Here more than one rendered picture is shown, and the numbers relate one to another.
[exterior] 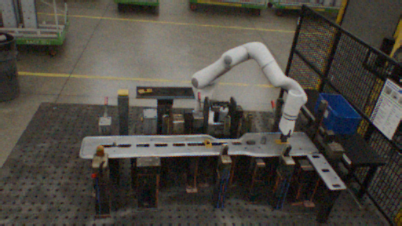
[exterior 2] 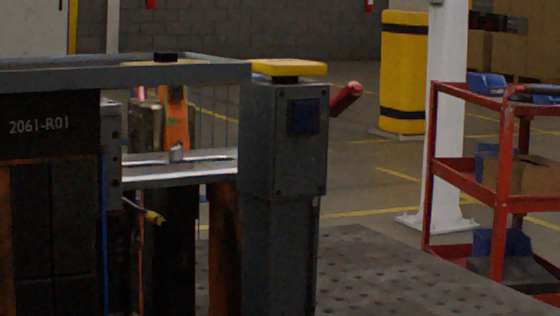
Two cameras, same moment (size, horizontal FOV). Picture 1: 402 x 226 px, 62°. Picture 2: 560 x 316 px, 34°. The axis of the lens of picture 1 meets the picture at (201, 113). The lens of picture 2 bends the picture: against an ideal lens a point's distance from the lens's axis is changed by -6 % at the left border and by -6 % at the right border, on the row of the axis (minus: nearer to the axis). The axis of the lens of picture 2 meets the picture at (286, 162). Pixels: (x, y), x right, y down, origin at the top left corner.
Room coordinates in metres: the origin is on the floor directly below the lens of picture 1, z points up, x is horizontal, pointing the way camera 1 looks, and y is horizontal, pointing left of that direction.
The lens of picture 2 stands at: (2.70, 0.19, 1.23)
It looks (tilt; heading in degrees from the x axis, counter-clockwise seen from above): 10 degrees down; 161
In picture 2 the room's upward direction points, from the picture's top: 2 degrees clockwise
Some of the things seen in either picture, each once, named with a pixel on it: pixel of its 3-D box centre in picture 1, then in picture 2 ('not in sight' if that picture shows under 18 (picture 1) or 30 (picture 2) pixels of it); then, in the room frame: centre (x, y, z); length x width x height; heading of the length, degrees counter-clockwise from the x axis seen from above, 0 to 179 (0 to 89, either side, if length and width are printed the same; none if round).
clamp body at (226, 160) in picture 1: (221, 180); not in sight; (1.43, -0.16, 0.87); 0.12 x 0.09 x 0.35; 13
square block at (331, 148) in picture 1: (327, 169); not in sight; (1.63, -0.81, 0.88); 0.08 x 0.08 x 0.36; 13
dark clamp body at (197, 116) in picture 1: (195, 139); not in sight; (1.77, 0.02, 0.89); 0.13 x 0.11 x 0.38; 13
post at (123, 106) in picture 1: (123, 124); (278, 294); (1.80, 0.49, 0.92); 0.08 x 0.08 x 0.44; 13
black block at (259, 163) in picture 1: (255, 182); not in sight; (1.48, -0.36, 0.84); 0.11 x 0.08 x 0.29; 13
